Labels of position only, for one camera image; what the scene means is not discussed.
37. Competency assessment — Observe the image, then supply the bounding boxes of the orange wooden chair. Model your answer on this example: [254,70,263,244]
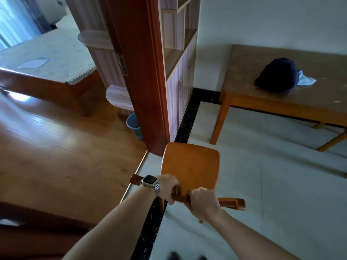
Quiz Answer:
[130,142,246,224]

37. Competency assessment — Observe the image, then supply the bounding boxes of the dark blue cap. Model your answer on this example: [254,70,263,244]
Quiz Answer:
[254,57,300,93]

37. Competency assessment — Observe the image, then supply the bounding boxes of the wooden bed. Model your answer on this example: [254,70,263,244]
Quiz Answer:
[0,13,102,117]

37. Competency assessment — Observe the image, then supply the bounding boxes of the light blue cloth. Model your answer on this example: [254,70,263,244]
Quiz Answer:
[296,70,317,86]

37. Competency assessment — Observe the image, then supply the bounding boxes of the pale patterned mattress cover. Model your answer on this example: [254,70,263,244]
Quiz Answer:
[0,14,97,86]

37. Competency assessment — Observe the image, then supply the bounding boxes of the person's left hand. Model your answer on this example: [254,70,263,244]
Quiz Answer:
[156,174,181,206]

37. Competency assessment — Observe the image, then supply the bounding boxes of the blue plastic waste basket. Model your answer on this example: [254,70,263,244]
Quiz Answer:
[126,113,143,141]

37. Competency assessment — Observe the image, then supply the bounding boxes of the dark wooden furniture edge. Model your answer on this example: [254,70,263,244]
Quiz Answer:
[0,201,95,260]

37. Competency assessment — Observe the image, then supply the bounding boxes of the person's right hand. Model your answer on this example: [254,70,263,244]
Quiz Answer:
[184,187,221,222]

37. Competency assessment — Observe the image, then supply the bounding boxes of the white paper sheet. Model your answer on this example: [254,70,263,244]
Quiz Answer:
[18,57,50,69]

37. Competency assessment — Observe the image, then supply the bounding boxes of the person's left forearm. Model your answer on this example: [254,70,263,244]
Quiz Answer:
[62,184,157,260]

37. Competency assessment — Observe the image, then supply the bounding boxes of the silver wrist watch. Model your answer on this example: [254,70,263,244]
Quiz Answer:
[140,175,160,197]

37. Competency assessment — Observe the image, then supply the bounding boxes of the wooden dining table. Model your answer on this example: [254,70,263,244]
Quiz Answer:
[210,45,347,152]

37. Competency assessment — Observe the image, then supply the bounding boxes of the rounded corner shelf unit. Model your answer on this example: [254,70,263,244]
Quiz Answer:
[64,0,134,118]

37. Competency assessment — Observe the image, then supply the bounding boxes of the light blue curtain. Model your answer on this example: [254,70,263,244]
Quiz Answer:
[0,0,52,51]

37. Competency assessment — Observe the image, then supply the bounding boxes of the striped wooden cabinet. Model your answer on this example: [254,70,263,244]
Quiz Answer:
[158,0,202,142]

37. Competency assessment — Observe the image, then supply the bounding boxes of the person's right forearm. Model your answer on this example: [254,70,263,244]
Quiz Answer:
[207,210,300,260]

